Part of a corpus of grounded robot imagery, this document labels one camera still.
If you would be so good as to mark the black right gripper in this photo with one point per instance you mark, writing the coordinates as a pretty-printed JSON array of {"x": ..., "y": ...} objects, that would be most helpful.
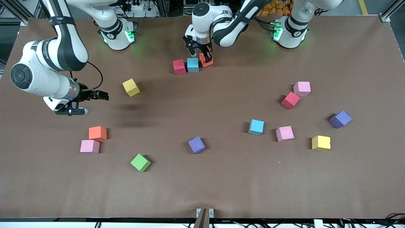
[{"x": 84, "y": 94}]

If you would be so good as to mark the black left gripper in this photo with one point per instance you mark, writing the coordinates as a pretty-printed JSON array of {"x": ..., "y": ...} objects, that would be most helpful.
[{"x": 202, "y": 47}]

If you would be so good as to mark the orange foam cube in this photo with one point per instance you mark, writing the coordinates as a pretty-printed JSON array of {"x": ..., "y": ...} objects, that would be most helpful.
[
  {"x": 97, "y": 133},
  {"x": 207, "y": 65}
]

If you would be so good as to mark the blue foam cube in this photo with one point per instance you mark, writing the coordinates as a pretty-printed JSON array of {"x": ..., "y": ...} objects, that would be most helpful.
[
  {"x": 193, "y": 65},
  {"x": 256, "y": 127}
]

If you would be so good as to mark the red foam cube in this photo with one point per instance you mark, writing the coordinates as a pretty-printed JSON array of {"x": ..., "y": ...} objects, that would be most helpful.
[
  {"x": 290, "y": 100},
  {"x": 179, "y": 67}
]

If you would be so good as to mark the yellow foam cube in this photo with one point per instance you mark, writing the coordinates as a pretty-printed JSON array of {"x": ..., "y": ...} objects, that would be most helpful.
[
  {"x": 131, "y": 88},
  {"x": 321, "y": 143}
]

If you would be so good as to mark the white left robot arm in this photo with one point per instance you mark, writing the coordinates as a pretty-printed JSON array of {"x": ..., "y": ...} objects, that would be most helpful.
[{"x": 205, "y": 22}]

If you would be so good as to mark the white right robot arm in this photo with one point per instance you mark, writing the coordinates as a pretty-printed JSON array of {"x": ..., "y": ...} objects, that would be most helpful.
[{"x": 34, "y": 82}]

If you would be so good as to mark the pink foam cube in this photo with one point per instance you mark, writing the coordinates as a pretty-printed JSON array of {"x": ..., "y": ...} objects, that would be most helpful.
[
  {"x": 284, "y": 134},
  {"x": 302, "y": 89},
  {"x": 90, "y": 147}
]

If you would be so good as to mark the green foam cube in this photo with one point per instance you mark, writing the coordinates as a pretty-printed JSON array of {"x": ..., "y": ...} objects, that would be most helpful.
[{"x": 140, "y": 162}]

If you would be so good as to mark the white power strip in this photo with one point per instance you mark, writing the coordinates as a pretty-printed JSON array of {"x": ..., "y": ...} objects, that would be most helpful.
[{"x": 139, "y": 8}]

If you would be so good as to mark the orange fruit net bag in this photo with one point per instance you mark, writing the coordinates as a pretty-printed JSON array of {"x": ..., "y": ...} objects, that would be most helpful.
[{"x": 278, "y": 6}]

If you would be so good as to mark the purple foam cube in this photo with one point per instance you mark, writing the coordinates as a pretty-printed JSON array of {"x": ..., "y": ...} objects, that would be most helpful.
[
  {"x": 196, "y": 145},
  {"x": 340, "y": 119}
]

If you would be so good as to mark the white plastic box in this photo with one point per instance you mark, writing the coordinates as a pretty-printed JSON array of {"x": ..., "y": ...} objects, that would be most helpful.
[{"x": 318, "y": 224}]

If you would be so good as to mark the metal table edge bracket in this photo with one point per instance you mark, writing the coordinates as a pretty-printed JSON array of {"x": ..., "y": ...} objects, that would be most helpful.
[{"x": 198, "y": 212}]

